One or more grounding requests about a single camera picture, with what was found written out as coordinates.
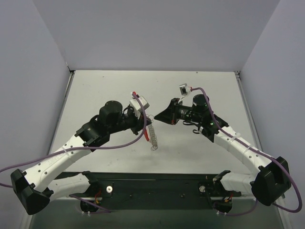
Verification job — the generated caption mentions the metal key holder red handle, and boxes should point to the metal key holder red handle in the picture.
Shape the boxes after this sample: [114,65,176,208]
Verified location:
[144,115,158,151]

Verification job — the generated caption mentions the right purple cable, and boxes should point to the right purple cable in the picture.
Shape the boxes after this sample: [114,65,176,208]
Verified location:
[190,86,300,217]

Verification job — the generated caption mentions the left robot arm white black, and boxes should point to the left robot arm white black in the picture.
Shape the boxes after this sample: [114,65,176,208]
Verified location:
[10,96,151,215]

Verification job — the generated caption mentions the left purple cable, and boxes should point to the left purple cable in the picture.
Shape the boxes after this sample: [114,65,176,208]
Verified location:
[0,90,147,214]

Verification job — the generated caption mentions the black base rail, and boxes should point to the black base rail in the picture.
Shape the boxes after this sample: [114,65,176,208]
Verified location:
[57,170,241,210]

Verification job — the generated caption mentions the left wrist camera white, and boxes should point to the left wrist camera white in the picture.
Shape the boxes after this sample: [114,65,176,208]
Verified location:
[129,96,150,117]

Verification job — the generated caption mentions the purple cable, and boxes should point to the purple cable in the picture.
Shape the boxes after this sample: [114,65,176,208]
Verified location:
[190,86,300,217]
[0,90,147,214]

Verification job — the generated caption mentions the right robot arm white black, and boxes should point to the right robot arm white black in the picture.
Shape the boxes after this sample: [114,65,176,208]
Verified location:
[155,94,292,206]

